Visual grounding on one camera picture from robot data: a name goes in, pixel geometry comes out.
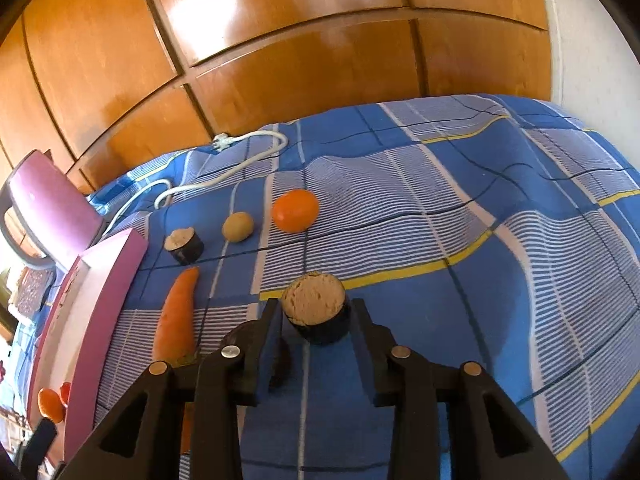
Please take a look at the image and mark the small orange kumquat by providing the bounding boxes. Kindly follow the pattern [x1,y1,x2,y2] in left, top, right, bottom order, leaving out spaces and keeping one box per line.
[37,388,65,424]

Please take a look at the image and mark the red cherry tomato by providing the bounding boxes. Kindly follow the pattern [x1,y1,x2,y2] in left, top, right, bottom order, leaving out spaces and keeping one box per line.
[58,382,70,408]

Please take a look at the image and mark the pink shallow cardboard box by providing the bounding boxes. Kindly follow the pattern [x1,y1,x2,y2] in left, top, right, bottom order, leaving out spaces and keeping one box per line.
[27,229,148,464]

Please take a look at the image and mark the orange carrot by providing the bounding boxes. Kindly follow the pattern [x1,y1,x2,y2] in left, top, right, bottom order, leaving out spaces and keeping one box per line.
[150,265,202,456]

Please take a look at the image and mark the silver ornate tissue box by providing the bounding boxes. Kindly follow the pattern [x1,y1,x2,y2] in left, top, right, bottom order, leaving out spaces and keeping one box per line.
[13,266,55,318]

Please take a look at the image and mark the blue plaid tablecloth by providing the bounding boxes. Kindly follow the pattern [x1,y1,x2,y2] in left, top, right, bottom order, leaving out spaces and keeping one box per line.
[93,96,639,479]

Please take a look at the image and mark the pink electric kettle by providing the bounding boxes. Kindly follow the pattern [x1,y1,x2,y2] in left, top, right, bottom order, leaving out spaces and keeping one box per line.
[1,150,105,272]

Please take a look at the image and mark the brown kiwi fruit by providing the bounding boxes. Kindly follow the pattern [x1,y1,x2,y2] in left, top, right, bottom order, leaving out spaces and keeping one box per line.
[221,211,254,244]

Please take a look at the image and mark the small orange tangerine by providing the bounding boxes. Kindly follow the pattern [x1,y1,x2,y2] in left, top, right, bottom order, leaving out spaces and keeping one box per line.
[271,188,320,233]

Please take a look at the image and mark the white power cord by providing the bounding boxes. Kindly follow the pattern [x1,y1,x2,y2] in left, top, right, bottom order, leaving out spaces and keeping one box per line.
[102,129,290,239]

